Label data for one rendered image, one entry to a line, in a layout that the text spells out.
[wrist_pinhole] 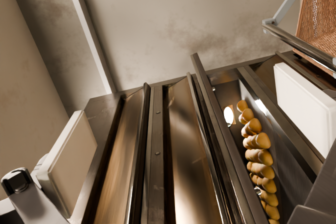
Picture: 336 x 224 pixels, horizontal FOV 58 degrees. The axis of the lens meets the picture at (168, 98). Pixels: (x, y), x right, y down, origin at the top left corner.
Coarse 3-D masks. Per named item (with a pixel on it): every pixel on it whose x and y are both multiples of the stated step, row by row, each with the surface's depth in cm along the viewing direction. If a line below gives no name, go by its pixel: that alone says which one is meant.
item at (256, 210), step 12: (204, 72) 141; (204, 84) 129; (216, 108) 106; (228, 132) 90; (228, 144) 85; (240, 156) 79; (240, 168) 75; (240, 180) 71; (252, 192) 67; (252, 204) 64; (264, 216) 60
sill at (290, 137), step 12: (240, 72) 170; (252, 84) 152; (252, 96) 151; (264, 96) 137; (264, 108) 131; (276, 108) 125; (276, 120) 117; (288, 132) 108; (288, 144) 107; (300, 144) 101; (300, 156) 97; (312, 156) 94; (312, 168) 90; (312, 180) 91
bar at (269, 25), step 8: (288, 0) 103; (280, 8) 104; (288, 8) 104; (280, 16) 105; (264, 24) 106; (272, 24) 101; (264, 32) 108; (272, 32) 98; (280, 32) 92; (288, 32) 89; (288, 40) 86; (296, 40) 82; (304, 40) 80; (296, 48) 81; (304, 48) 76; (312, 48) 73; (312, 56) 72; (320, 56) 69; (328, 56) 67; (328, 64) 65
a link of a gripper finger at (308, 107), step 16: (288, 80) 17; (304, 80) 16; (288, 96) 18; (304, 96) 15; (320, 96) 14; (288, 112) 19; (304, 112) 16; (320, 112) 14; (304, 128) 16; (320, 128) 14; (320, 144) 15
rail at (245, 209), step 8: (192, 56) 169; (200, 80) 134; (200, 88) 127; (208, 104) 111; (208, 112) 106; (216, 120) 99; (216, 128) 95; (216, 136) 91; (224, 144) 86; (224, 152) 83; (224, 160) 80; (232, 168) 76; (232, 176) 73; (232, 184) 71; (240, 184) 70; (240, 192) 68; (240, 200) 66; (240, 208) 64; (248, 208) 63; (248, 216) 62
